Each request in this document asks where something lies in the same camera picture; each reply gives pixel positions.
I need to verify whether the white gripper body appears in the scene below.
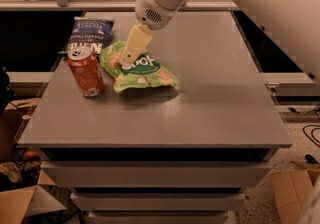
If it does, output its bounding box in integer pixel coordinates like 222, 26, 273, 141
135, 0, 182, 30

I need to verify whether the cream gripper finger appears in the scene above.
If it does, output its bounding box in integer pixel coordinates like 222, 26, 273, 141
120, 24, 153, 65

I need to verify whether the green rice chip bag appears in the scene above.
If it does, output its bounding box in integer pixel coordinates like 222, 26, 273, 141
99, 40, 179, 93

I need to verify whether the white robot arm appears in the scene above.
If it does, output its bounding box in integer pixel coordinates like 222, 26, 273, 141
120, 0, 320, 83

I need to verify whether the blue potato chip bag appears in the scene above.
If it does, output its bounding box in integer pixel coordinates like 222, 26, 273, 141
64, 17, 114, 54

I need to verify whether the orange soda can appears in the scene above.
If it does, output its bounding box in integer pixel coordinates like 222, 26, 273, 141
68, 46, 104, 97

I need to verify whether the grey drawer cabinet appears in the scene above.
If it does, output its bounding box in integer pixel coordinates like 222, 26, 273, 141
20, 11, 292, 224

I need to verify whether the cardboard box left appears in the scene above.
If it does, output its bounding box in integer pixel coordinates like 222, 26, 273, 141
0, 170, 70, 224

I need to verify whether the cardboard box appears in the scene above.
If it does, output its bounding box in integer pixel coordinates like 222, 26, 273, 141
0, 170, 70, 224
270, 161, 320, 224

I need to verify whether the cardboard box right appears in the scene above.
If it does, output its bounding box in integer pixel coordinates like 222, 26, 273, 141
270, 161, 320, 224

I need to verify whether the black floor cable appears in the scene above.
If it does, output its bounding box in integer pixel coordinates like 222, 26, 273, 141
302, 123, 320, 149

